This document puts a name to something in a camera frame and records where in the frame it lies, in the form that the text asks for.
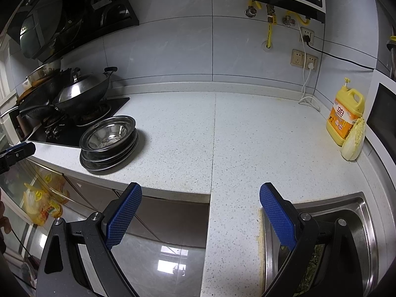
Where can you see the yellow detergent bottle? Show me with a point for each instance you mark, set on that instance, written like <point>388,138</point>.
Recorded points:
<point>343,114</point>

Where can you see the steel wok lid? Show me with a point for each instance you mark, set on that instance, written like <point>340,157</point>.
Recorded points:
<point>77,88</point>

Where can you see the green vegetables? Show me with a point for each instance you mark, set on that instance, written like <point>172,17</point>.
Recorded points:
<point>312,263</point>

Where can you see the large steel plate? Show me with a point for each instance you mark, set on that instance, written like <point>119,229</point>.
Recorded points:
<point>103,170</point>

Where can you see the plain medium steel plate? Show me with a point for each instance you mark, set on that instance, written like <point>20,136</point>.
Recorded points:
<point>104,158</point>

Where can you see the single wall socket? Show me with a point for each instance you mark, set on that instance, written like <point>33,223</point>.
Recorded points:
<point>307,35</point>

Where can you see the black wok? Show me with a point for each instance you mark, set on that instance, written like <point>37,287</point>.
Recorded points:
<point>40,91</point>

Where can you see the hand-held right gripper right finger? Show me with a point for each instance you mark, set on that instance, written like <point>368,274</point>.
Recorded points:
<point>278,216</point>

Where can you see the black gas stove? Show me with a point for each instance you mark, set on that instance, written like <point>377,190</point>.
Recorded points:
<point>68,137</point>

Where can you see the steel basin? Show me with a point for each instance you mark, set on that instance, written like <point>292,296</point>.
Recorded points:
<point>43,72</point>

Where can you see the person's left hand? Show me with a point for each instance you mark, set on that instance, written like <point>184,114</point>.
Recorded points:
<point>4,222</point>

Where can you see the steel wok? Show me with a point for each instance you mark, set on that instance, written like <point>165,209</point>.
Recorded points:
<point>89,94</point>

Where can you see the large steel bowl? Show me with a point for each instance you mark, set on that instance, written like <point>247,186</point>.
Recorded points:
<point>89,133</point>

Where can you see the steel sink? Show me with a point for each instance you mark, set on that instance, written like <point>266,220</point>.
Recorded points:
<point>365,238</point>

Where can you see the napa cabbage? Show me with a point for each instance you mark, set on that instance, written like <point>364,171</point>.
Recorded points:
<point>354,142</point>

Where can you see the small steel bowl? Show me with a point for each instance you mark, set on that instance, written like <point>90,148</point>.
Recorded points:
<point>124,130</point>
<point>108,136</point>

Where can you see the labelled medium steel plate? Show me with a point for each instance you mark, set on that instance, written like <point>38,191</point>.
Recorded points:
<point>104,163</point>

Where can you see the white microwave oven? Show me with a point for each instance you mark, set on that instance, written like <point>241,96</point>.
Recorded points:
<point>383,120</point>

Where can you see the double wall socket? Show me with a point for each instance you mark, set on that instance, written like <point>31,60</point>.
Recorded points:
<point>298,58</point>

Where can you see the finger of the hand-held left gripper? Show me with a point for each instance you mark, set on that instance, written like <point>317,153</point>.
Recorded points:
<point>21,153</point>

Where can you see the yellow plastic bag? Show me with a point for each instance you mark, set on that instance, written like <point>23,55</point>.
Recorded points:
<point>40,201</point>

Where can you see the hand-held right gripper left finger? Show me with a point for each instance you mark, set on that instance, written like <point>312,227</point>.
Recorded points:
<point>123,216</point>

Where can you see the black range hood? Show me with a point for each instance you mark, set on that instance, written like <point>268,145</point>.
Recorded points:
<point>62,12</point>

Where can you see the black frying pan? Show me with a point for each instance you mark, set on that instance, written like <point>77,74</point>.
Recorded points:
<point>34,114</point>

